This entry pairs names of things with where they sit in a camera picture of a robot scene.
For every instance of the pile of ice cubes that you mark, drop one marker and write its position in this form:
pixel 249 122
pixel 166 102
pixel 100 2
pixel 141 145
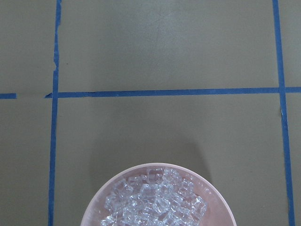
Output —
pixel 161 197

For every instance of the pink bowl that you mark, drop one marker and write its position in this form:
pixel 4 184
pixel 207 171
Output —
pixel 218 212

